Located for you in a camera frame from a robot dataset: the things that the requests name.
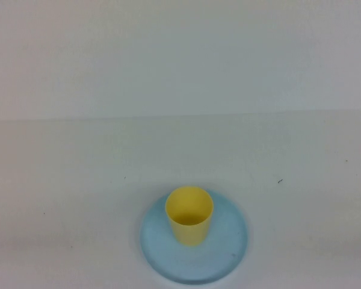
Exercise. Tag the yellow plastic cup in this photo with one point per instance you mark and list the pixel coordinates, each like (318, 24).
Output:
(189, 231)

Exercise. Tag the light blue round plate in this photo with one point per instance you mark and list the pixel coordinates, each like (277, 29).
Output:
(222, 241)

